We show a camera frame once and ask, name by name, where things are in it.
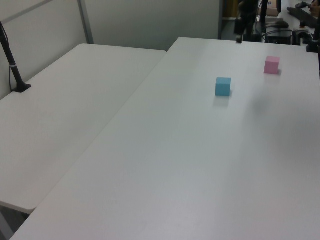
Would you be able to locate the yellow wooden board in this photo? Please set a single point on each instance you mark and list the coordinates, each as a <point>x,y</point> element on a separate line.
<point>230,8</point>

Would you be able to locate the black keyboard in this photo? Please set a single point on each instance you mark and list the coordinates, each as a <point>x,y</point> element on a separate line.
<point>303,15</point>

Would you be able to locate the cardboard box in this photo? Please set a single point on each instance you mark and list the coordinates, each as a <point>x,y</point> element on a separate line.
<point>272,8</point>

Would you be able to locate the black electronics box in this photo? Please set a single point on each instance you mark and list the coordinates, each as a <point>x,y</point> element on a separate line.
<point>278,37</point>

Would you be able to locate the black table clamp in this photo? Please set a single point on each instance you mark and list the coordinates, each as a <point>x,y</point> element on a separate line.
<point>301,35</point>

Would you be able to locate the blue cube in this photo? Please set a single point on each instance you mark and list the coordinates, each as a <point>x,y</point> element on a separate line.
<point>222,87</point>

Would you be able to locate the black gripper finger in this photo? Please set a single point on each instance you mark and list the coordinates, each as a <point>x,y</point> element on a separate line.
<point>239,30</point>
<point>249,28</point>

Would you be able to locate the black camera stand pole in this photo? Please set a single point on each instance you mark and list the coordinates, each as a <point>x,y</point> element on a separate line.
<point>11,62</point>

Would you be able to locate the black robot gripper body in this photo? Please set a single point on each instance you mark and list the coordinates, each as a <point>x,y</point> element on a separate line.
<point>248,10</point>

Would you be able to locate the black clamp stand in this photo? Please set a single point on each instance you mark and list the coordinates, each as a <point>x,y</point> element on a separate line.
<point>314,40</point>

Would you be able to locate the black vertical pole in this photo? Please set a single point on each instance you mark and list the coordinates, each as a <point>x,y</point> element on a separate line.
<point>264,17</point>

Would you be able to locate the pink cube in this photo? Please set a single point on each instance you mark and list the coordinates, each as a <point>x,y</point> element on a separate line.
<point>271,65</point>

